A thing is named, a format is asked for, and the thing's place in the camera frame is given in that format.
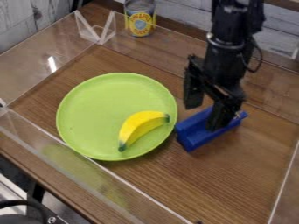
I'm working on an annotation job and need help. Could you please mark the blue plastic block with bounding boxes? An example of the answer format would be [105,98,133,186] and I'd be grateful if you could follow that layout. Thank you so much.
[175,108,249,152]

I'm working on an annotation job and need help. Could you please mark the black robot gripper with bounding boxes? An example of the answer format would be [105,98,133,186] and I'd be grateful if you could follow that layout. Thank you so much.
[183,34,248,132]

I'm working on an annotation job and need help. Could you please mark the clear acrylic front wall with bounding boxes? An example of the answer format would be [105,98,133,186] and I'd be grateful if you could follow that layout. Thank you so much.
[0,108,193,224]

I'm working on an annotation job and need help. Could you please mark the yellow toy banana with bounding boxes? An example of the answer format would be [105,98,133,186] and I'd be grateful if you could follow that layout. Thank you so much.
[118,110,171,152]

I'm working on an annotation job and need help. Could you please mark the clear acrylic corner bracket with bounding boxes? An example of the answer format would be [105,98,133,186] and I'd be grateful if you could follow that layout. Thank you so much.
[75,10,117,46]

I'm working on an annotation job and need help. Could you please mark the green plate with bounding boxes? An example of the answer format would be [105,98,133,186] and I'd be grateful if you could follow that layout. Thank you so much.
[57,73,178,161]

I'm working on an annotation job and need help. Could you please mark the black metal stand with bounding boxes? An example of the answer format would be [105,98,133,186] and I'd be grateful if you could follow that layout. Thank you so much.
[0,180,70,224]

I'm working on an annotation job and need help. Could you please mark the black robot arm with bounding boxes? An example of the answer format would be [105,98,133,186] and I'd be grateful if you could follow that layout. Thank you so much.
[183,0,266,131]

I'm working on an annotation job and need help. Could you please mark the yellow labelled tin can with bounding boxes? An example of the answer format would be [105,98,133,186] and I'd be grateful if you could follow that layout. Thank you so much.
[125,0,157,38]

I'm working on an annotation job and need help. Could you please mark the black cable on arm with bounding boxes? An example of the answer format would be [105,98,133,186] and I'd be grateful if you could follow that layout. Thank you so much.
[240,38,265,74]

